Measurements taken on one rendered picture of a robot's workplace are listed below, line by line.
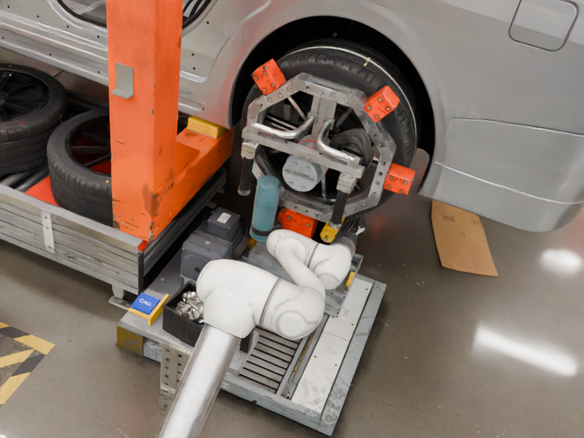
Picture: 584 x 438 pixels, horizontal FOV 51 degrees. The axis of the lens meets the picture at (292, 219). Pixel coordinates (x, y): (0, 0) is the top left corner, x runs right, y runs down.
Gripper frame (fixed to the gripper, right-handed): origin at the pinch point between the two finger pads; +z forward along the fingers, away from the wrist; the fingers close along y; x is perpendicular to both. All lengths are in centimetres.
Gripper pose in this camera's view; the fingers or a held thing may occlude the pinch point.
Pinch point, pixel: (359, 214)
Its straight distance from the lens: 235.6
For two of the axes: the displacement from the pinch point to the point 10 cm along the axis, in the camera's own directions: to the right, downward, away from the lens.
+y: 7.6, -3.0, -5.7
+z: 3.5, -5.5, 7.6
